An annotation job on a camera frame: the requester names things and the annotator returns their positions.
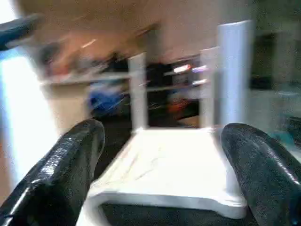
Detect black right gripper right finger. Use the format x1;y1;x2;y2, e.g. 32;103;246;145
220;123;301;226

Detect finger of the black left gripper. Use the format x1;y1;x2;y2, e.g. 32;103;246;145
0;14;42;51

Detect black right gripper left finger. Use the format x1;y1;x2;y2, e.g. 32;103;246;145
0;119;107;226

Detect white plastic table top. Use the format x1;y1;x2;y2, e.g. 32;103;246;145
75;125;250;226

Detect blue plastic bag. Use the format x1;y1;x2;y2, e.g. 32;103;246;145
87;82;130;119

